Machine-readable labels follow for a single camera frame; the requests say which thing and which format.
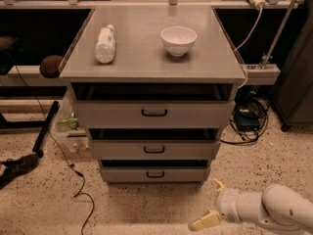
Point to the grey middle drawer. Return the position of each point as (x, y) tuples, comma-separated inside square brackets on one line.
[(139, 150)]

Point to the white plastic bottle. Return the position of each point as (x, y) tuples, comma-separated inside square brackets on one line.
[(105, 47)]

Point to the brown round ball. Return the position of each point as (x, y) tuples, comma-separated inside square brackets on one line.
[(49, 67)]

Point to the blue electronic box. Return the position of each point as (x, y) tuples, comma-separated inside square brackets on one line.
[(246, 121)]

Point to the grey drawer cabinet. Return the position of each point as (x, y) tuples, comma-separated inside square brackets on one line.
[(142, 71)]

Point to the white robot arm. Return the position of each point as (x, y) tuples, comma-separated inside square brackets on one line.
[(278, 209)]

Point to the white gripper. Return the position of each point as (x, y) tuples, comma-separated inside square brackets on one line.
[(227, 205)]

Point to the clear plastic bag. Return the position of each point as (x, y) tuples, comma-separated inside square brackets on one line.
[(66, 127)]

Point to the white ceramic bowl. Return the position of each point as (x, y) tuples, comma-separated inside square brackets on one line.
[(178, 40)]

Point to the dark grey cabinet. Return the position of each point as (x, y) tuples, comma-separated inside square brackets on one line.
[(292, 94)]

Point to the grey bottom drawer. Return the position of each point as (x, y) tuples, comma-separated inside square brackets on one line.
[(154, 175)]

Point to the grey top drawer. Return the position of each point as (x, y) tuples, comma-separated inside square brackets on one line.
[(149, 115)]

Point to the black metal bar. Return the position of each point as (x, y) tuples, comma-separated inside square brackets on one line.
[(44, 129)]

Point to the silver metal pole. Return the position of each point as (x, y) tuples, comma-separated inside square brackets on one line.
[(267, 56)]

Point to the grey drawer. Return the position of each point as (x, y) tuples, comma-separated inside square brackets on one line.
[(139, 150), (149, 115), (154, 175)]

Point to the black cloth on floor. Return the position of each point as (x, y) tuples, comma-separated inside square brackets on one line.
[(11, 169)]

